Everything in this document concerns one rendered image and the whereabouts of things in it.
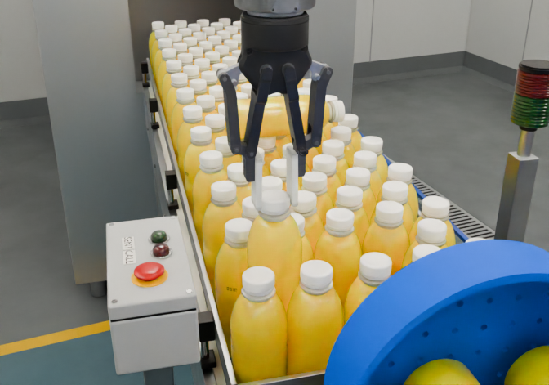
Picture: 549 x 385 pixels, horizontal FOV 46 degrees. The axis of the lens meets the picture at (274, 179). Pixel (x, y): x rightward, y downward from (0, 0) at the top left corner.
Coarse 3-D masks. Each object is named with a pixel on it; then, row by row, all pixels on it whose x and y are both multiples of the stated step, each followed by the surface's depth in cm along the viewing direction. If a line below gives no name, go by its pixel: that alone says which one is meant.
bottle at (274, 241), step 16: (256, 224) 81; (272, 224) 80; (288, 224) 81; (256, 240) 81; (272, 240) 80; (288, 240) 80; (256, 256) 81; (272, 256) 80; (288, 256) 81; (288, 272) 82; (288, 288) 83
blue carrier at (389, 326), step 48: (480, 240) 59; (384, 288) 58; (432, 288) 55; (480, 288) 54; (528, 288) 62; (384, 336) 54; (432, 336) 62; (480, 336) 64; (528, 336) 65; (336, 384) 58; (384, 384) 63
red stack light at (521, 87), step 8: (520, 72) 105; (520, 80) 105; (528, 80) 104; (536, 80) 103; (544, 80) 103; (520, 88) 106; (528, 88) 105; (536, 88) 104; (544, 88) 104; (528, 96) 105; (536, 96) 104; (544, 96) 104
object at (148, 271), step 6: (144, 264) 78; (150, 264) 78; (156, 264) 78; (138, 270) 77; (144, 270) 77; (150, 270) 77; (156, 270) 77; (162, 270) 77; (138, 276) 76; (144, 276) 76; (150, 276) 76; (156, 276) 76
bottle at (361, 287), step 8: (360, 280) 81; (368, 280) 80; (376, 280) 80; (384, 280) 80; (352, 288) 82; (360, 288) 80; (368, 288) 80; (376, 288) 80; (352, 296) 81; (360, 296) 80; (352, 304) 81; (344, 312) 84; (352, 312) 81; (344, 320) 84
